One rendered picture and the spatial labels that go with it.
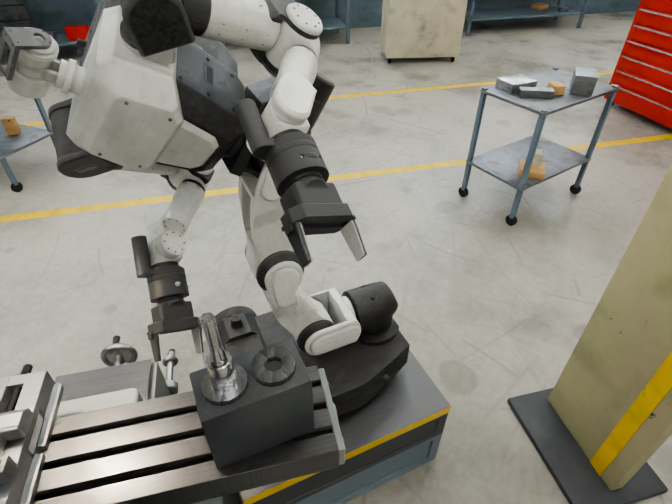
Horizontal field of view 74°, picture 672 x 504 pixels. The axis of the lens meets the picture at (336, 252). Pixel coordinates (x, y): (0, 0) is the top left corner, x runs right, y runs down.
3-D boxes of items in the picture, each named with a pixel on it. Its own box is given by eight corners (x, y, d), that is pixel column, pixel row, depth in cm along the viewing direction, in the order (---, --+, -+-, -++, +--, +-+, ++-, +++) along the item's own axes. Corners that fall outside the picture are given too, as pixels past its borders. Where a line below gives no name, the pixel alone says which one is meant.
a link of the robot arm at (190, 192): (180, 233, 120) (204, 183, 131) (200, 219, 113) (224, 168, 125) (144, 210, 114) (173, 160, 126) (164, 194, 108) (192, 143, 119)
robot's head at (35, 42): (39, 56, 83) (-8, 56, 77) (49, 21, 77) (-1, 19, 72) (57, 84, 83) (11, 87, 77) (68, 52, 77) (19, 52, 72)
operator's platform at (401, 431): (361, 343, 237) (364, 288, 212) (435, 458, 189) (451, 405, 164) (214, 397, 211) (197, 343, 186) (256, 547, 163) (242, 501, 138)
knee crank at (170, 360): (164, 353, 173) (160, 343, 169) (180, 350, 174) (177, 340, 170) (161, 402, 156) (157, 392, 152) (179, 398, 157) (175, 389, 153)
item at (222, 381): (227, 367, 89) (222, 347, 86) (241, 381, 87) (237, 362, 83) (207, 381, 87) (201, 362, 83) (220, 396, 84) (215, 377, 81)
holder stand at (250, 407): (205, 422, 102) (187, 368, 89) (296, 387, 109) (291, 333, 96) (217, 471, 93) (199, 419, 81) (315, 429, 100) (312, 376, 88)
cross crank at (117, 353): (108, 359, 159) (97, 337, 152) (143, 353, 161) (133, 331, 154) (101, 397, 147) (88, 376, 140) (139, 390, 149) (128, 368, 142)
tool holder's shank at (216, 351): (220, 349, 84) (210, 307, 77) (230, 358, 82) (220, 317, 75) (206, 358, 82) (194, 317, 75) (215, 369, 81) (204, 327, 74)
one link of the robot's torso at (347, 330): (337, 306, 173) (337, 281, 164) (361, 343, 159) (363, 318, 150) (287, 323, 166) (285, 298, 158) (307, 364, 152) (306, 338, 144)
